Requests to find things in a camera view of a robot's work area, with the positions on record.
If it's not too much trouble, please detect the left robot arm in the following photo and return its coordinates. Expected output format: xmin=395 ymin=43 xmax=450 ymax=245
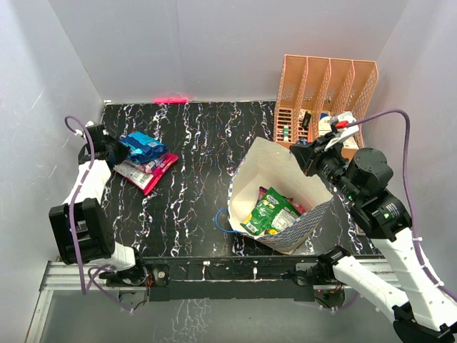
xmin=49 ymin=121 xmax=148 ymax=286

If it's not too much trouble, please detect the glue stick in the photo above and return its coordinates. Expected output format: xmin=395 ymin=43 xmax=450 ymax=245
xmin=283 ymin=125 xmax=289 ymax=142

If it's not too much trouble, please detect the red snack packet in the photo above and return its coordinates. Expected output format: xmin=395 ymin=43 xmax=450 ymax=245
xmin=291 ymin=202 xmax=307 ymax=215

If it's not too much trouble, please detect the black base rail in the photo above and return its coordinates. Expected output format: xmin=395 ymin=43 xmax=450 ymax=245
xmin=104 ymin=255 xmax=344 ymax=302

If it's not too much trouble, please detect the green candy pack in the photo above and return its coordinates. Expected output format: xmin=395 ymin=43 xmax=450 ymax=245
xmin=241 ymin=187 xmax=301 ymax=236

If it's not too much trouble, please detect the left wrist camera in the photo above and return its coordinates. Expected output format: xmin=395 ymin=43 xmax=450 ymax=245
xmin=74 ymin=121 xmax=94 ymax=139

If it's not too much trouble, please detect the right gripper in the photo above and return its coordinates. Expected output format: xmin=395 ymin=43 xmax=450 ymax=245
xmin=289 ymin=132 xmax=361 ymax=204

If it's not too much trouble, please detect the beige stapler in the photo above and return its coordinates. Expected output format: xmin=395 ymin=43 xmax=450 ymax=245
xmin=353 ymin=221 xmax=366 ymax=236

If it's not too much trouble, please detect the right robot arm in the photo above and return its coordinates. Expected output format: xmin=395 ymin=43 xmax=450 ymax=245
xmin=290 ymin=137 xmax=456 ymax=342

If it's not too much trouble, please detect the orange desk organizer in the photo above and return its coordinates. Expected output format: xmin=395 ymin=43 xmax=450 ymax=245
xmin=273 ymin=54 xmax=378 ymax=147

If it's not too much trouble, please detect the black yellow highlighter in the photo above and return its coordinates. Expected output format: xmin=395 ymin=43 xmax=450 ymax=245
xmin=301 ymin=111 xmax=311 ymax=131

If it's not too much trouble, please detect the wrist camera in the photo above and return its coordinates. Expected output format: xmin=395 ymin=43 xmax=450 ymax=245
xmin=74 ymin=121 xmax=94 ymax=139
xmin=324 ymin=111 xmax=359 ymax=151

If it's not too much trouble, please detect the pink snack bag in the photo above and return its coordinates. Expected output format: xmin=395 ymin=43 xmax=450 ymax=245
xmin=114 ymin=153 xmax=179 ymax=196

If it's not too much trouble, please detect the magenta purple candy pack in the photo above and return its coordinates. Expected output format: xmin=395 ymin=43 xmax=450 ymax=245
xmin=125 ymin=153 xmax=168 ymax=174

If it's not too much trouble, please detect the white tube with label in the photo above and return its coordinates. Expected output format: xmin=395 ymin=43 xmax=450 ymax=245
xmin=318 ymin=116 xmax=333 ymax=136

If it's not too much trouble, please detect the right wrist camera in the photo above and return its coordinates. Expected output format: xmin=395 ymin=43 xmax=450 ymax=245
xmin=324 ymin=111 xmax=359 ymax=151

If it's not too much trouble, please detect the blue checkered paper bag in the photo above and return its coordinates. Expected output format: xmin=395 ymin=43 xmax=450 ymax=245
xmin=227 ymin=137 xmax=333 ymax=255

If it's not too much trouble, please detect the blue snack bag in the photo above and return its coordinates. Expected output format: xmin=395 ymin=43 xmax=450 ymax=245
xmin=121 ymin=131 xmax=168 ymax=164

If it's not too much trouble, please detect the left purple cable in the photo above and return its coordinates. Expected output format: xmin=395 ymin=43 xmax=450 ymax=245
xmin=64 ymin=115 xmax=133 ymax=312

